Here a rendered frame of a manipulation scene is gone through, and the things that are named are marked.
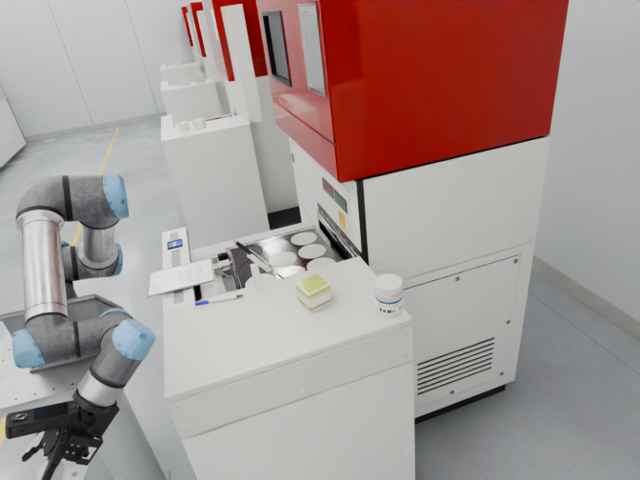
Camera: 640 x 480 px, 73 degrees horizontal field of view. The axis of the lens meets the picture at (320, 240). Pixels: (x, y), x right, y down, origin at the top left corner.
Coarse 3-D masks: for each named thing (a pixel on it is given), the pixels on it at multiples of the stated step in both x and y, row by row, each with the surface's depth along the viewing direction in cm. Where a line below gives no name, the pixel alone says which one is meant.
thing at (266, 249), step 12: (312, 228) 174; (264, 240) 170; (276, 240) 169; (288, 240) 168; (240, 252) 164; (264, 252) 161; (276, 252) 160; (240, 264) 156; (300, 264) 151; (240, 276) 149; (276, 276) 147
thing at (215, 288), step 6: (216, 276) 154; (210, 282) 152; (216, 282) 151; (222, 282) 151; (204, 288) 149; (210, 288) 148; (216, 288) 148; (222, 288) 148; (204, 294) 145; (210, 294) 145; (216, 294) 145
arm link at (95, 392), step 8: (88, 376) 80; (80, 384) 81; (88, 384) 80; (96, 384) 80; (104, 384) 87; (80, 392) 80; (88, 392) 79; (96, 392) 80; (104, 392) 80; (112, 392) 81; (120, 392) 83; (88, 400) 79; (96, 400) 80; (104, 400) 80; (112, 400) 82
